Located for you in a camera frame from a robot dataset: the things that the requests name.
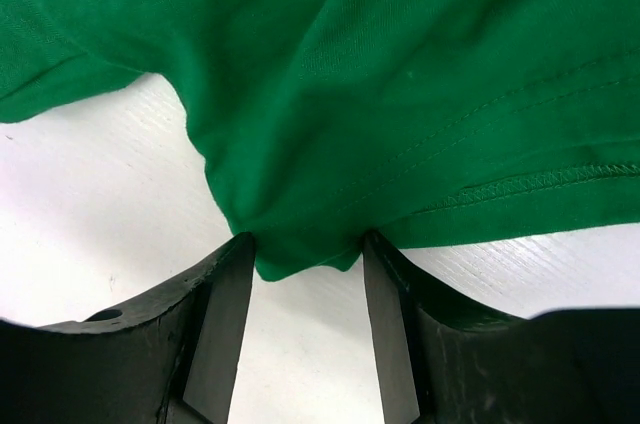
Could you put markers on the green t-shirt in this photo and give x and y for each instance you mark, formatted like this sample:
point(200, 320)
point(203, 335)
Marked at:
point(436, 122)

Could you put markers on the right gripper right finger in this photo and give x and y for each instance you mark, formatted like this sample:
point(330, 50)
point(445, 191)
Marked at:
point(443, 357)

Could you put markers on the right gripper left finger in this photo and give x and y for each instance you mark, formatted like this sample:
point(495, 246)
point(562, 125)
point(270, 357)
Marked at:
point(168, 355)

